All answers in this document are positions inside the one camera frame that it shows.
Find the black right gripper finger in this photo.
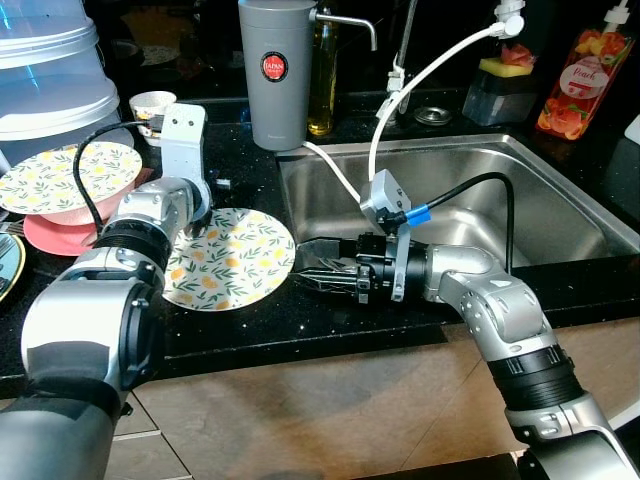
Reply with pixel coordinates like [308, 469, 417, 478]
[291, 261, 356, 299]
[296, 238, 356, 264]

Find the floral lemon print plate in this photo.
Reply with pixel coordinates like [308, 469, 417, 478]
[0, 141, 144, 217]
[163, 207, 298, 313]

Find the grey water filter canister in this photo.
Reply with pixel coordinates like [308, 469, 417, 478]
[238, 0, 379, 154]

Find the white printed cup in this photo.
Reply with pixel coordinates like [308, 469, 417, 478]
[130, 90, 179, 147]

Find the yellow oil bottle green cap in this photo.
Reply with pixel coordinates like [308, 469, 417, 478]
[307, 5, 339, 139]

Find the round metal counter cap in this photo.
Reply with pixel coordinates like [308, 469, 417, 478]
[415, 105, 454, 127]

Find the pink bowl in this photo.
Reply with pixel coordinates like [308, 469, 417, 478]
[20, 175, 152, 227]

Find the red plate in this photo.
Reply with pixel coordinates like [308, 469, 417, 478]
[22, 205, 127, 259]

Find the stainless steel sink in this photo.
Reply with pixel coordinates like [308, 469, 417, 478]
[278, 133, 640, 277]

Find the translucent stacked plastic container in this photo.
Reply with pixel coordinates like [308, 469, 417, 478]
[0, 0, 122, 167]

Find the dark sponge holder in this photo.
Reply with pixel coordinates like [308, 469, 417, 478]
[463, 72, 537, 129]

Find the chrome gooseneck faucet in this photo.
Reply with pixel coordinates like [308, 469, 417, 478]
[394, 0, 422, 117]

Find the dark yellow-rimmed plate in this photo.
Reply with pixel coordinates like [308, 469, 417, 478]
[0, 232, 27, 302]

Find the small beige drawer front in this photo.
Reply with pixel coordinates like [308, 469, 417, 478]
[112, 390, 162, 441]

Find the yellow sponge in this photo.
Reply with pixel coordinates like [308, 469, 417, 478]
[478, 57, 536, 80]

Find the pink scrubber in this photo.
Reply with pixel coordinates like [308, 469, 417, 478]
[497, 43, 537, 69]

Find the narrow beige cabinet door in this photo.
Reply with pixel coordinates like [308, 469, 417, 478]
[100, 430, 192, 480]

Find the peach soap pump bottle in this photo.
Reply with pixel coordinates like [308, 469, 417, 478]
[535, 0, 634, 142]

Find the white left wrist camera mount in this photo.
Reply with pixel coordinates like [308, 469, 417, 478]
[160, 103, 209, 187]

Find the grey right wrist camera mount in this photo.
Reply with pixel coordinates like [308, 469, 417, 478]
[360, 170, 417, 304]

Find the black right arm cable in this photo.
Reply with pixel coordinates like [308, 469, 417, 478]
[400, 172, 517, 274]

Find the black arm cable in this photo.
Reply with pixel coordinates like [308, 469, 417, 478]
[400, 172, 517, 274]
[72, 120, 167, 232]

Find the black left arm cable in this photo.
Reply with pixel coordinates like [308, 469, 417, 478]
[72, 120, 167, 232]

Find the white water hose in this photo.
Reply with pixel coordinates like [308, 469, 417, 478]
[300, 0, 529, 207]

